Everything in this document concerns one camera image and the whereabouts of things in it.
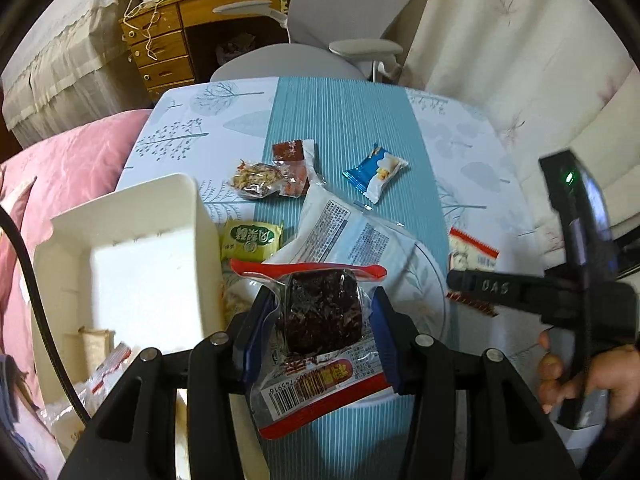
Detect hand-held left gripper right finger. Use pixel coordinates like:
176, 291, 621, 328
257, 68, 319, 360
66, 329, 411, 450
371, 286, 581, 480

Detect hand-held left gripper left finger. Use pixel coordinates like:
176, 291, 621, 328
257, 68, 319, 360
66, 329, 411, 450
57, 285, 281, 480

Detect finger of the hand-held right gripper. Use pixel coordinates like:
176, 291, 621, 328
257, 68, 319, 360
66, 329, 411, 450
446, 269, 546, 308

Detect white red-edged snack packet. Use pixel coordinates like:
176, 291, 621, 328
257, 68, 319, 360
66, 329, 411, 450
446, 226, 501, 317

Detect dark cake packet red label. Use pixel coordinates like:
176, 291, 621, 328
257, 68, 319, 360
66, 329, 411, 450
230, 259, 393, 441

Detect white plastic bin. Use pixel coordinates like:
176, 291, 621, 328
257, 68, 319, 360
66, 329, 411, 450
32, 172, 226, 421

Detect clear red-printed wrapper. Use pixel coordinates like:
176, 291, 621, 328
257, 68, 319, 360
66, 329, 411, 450
75, 342, 146, 411

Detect long tan cracker packet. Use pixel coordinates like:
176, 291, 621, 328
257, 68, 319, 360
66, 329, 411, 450
77, 326, 117, 361

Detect person's right hand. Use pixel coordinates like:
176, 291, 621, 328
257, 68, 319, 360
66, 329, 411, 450
537, 330, 640, 418

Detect clear peanut brittle packet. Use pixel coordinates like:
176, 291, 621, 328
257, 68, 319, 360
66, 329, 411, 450
220, 270, 261, 331

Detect green snack packet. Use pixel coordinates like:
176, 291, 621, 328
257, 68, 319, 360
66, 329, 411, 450
220, 219, 285, 263

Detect large white blue snack bag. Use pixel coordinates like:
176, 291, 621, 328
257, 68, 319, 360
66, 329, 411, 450
265, 182, 418, 281

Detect clear nut candy packet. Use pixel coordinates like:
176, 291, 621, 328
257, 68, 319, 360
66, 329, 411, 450
227, 159, 286, 202

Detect blue white small snack packet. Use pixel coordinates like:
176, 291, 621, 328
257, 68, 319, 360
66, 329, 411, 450
342, 142, 410, 205

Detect red-brown small snack packet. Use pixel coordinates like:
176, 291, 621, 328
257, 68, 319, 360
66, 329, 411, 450
271, 139, 321, 181

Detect cream floral curtain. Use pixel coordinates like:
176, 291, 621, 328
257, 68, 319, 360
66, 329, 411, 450
400, 0, 640, 271

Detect blue grey clothes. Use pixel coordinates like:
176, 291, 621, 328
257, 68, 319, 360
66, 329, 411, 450
0, 355, 46, 480

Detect pink blanket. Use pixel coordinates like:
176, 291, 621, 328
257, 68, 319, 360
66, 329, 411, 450
0, 109, 153, 411

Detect waste basket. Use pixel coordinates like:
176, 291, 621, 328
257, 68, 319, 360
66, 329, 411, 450
215, 32, 258, 66

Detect wooden desk with drawers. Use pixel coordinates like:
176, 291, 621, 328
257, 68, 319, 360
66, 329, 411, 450
120, 0, 301, 103

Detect grey office chair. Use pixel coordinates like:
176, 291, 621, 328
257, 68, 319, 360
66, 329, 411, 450
209, 0, 435, 83

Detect cream lace cover cloth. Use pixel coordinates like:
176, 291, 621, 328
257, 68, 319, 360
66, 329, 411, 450
0, 0, 153, 146

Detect black cable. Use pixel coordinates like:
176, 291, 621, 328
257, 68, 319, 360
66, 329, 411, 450
0, 205, 93, 421

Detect white charging cable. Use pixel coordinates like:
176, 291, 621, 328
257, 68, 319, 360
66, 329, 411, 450
122, 0, 163, 61

